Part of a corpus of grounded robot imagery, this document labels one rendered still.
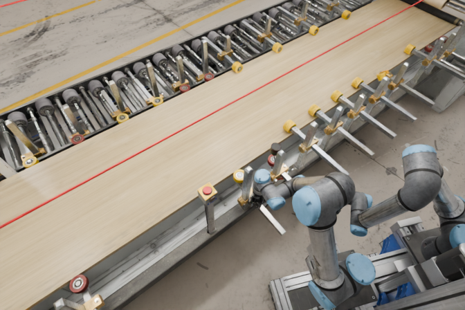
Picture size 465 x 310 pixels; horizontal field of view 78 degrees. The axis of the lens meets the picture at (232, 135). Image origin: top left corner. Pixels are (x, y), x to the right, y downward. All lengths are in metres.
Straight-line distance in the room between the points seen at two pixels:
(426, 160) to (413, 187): 0.12
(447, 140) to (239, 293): 2.73
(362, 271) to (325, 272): 0.18
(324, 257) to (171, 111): 1.45
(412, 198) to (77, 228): 1.61
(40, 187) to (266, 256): 1.70
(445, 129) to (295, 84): 2.14
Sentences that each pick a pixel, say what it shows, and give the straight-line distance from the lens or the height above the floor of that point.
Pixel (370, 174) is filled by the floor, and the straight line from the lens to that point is 3.18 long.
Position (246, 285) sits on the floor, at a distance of 2.49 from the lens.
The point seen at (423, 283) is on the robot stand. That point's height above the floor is 1.25.
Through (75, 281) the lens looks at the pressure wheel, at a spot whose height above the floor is 0.91.
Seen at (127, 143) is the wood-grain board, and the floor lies 0.90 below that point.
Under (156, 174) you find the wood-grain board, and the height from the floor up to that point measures 0.90.
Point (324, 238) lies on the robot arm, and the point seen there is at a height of 1.47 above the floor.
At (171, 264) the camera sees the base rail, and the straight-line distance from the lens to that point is 1.82.
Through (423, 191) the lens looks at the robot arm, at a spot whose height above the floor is 1.53.
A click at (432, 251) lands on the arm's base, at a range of 1.69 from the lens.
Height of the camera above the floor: 2.45
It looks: 52 degrees down
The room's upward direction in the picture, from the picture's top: 2 degrees clockwise
